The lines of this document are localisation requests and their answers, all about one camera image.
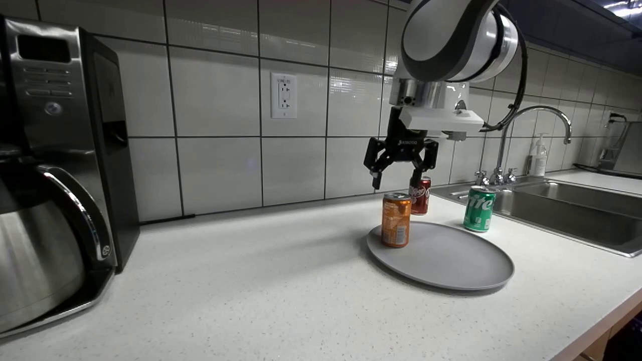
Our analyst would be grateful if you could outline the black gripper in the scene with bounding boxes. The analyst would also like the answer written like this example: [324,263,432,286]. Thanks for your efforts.
[362,106,439,191]

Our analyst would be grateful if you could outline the red soda can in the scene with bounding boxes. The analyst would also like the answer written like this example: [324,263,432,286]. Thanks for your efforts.
[409,177,432,214]

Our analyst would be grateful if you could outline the orange soda can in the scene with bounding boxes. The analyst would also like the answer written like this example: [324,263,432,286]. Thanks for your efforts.
[382,192,412,250]

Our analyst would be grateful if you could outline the green soda can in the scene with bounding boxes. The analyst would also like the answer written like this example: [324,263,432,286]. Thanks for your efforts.
[463,186,496,233]

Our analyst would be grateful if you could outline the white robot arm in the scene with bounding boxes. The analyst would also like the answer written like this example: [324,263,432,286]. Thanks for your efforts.
[362,0,524,189]

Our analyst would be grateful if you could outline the grey round plate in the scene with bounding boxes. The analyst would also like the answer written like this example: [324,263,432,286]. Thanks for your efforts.
[364,223,515,294]

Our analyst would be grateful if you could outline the chrome sink sprayer knob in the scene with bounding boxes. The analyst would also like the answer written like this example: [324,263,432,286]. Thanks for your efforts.
[474,171,489,186]

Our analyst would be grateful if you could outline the chrome faucet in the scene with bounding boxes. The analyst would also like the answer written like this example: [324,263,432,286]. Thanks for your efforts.
[489,105,575,186]

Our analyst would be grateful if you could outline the stainless steel sink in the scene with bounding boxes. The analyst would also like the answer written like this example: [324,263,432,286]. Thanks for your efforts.
[434,177,642,259]

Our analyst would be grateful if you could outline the black coffee maker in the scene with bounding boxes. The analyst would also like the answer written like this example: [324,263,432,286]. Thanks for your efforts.
[1,16,140,274]

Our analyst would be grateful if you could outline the steel coffee carafe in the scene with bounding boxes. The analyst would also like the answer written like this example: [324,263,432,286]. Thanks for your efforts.
[0,154,117,336]

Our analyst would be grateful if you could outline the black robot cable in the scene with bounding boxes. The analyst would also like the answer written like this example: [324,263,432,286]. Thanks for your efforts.
[479,3,530,135]

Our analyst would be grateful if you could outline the white wall outlet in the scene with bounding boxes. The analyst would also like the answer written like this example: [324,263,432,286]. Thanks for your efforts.
[273,73,297,119]

